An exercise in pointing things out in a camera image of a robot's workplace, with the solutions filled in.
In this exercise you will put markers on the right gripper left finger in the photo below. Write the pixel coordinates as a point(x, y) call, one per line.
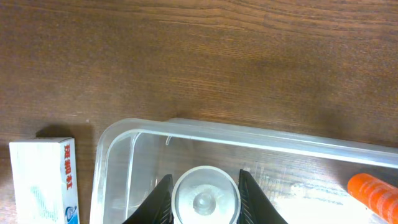
point(157, 207)

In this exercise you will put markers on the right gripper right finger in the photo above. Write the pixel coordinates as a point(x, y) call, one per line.
point(256, 208)

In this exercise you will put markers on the white lotion bottle clear cap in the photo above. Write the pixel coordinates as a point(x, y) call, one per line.
point(205, 194)

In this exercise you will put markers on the orange tube white cap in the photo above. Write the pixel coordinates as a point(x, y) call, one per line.
point(377, 195)

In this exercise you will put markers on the clear plastic container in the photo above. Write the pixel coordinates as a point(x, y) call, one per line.
point(305, 177)

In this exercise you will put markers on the white green medicine box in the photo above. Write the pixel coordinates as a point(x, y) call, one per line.
point(45, 181)

